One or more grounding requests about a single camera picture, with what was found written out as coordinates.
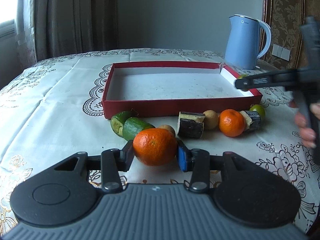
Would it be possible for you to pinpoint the green cucumber piece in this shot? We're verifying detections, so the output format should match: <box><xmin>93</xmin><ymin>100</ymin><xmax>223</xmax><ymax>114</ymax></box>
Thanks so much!
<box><xmin>123</xmin><ymin>117</ymin><xmax>154</xmax><ymax>141</ymax></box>
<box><xmin>110</xmin><ymin>111</ymin><xmax>133</xmax><ymax>137</ymax></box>

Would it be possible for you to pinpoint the person's right hand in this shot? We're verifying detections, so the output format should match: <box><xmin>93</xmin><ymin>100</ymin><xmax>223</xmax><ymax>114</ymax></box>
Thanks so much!
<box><xmin>295</xmin><ymin>102</ymin><xmax>320</xmax><ymax>148</ymax></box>

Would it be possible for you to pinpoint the red shallow cardboard box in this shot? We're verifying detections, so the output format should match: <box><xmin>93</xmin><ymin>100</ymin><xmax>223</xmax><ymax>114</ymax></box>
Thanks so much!
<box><xmin>101</xmin><ymin>61</ymin><xmax>262</xmax><ymax>119</ymax></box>

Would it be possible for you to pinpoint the ornate upholstered headboard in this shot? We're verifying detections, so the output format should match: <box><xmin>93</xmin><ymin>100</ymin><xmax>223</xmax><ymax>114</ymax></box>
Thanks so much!
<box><xmin>262</xmin><ymin>0</ymin><xmax>319</xmax><ymax>69</ymax></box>

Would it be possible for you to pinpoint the light blue electric kettle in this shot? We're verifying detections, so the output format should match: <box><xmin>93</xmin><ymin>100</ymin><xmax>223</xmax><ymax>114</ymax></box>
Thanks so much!
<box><xmin>225</xmin><ymin>14</ymin><xmax>271</xmax><ymax>70</ymax></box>

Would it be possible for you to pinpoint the green tomato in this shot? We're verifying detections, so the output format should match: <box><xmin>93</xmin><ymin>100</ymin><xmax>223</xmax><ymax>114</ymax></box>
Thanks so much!
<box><xmin>249</xmin><ymin>104</ymin><xmax>266</xmax><ymax>120</ymax></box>
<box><xmin>237</xmin><ymin>74</ymin><xmax>248</xmax><ymax>79</ymax></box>

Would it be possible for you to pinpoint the brown patterned curtain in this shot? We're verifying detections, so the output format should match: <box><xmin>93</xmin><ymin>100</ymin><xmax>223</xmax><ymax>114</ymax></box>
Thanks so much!
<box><xmin>15</xmin><ymin>0</ymin><xmax>118</xmax><ymax>69</ymax></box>

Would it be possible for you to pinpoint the white wall switch panel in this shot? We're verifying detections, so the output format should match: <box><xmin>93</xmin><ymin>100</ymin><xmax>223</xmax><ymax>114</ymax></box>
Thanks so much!
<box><xmin>272</xmin><ymin>44</ymin><xmax>291</xmax><ymax>61</ymax></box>

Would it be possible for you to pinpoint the orange mandarin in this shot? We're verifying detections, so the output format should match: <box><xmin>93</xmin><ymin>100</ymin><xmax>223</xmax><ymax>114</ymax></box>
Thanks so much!
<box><xmin>133</xmin><ymin>128</ymin><xmax>177</xmax><ymax>166</ymax></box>
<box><xmin>219</xmin><ymin>109</ymin><xmax>246</xmax><ymax>137</ymax></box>

